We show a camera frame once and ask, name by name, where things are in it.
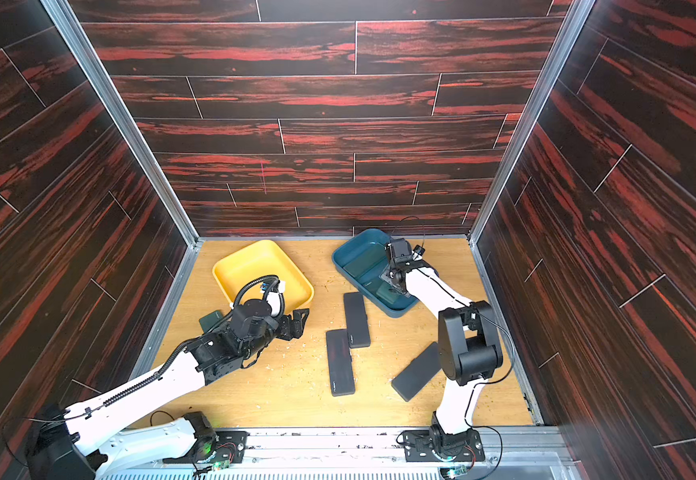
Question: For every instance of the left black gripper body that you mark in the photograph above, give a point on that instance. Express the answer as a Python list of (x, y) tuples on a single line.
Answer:
[(271, 331)]

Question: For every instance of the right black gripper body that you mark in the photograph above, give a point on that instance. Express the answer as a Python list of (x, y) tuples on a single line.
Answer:
[(396, 278)]

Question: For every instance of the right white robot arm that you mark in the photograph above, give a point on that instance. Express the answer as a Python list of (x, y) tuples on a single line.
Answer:
[(469, 345)]

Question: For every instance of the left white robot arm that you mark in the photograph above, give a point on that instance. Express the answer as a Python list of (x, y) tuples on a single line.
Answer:
[(94, 438)]

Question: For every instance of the teal plastic storage tray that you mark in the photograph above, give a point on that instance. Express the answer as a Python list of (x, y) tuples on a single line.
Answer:
[(368, 283)]

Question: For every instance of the black pencil case upper middle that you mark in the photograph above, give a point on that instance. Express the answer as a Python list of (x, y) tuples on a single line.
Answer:
[(357, 325)]

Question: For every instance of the black pencil case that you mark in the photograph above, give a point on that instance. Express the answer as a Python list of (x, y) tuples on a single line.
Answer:
[(357, 325), (418, 373), (341, 375)]

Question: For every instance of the yellow plastic storage tray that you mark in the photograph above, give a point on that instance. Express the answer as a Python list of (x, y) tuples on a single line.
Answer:
[(261, 258)]

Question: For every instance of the black pencil case lower middle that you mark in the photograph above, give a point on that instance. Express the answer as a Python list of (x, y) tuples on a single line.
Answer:
[(341, 375)]

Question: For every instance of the black pencil case right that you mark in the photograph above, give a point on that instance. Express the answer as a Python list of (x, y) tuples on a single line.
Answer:
[(418, 373)]

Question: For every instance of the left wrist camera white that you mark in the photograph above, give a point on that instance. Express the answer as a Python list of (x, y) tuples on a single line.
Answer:
[(272, 291)]

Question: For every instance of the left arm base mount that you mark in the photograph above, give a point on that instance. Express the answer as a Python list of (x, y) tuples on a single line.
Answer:
[(226, 448)]

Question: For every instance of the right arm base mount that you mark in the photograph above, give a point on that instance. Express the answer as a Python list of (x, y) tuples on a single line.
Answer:
[(433, 445)]

